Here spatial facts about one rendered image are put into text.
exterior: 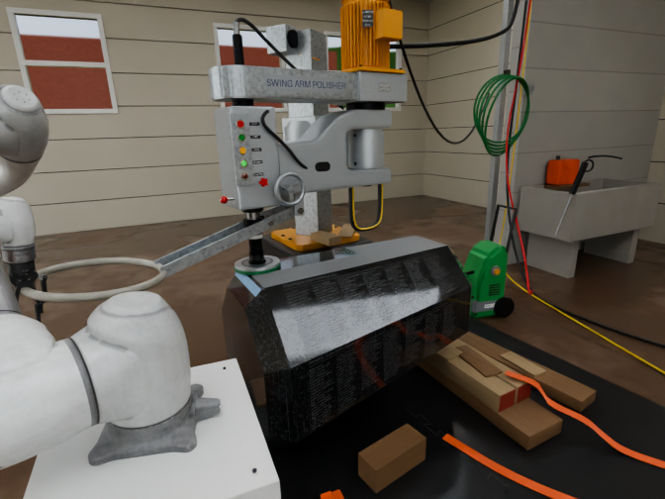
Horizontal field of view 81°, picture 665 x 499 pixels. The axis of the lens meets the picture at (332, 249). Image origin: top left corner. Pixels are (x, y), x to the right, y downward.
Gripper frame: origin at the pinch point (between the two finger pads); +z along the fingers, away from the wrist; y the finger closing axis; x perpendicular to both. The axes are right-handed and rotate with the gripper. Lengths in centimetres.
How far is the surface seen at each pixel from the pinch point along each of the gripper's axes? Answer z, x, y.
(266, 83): -86, -27, 83
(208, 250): -17, -16, 61
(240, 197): -40, -24, 72
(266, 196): -40, -27, 83
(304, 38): -125, 24, 153
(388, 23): -119, -47, 136
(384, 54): -107, -42, 142
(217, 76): -87, -16, 67
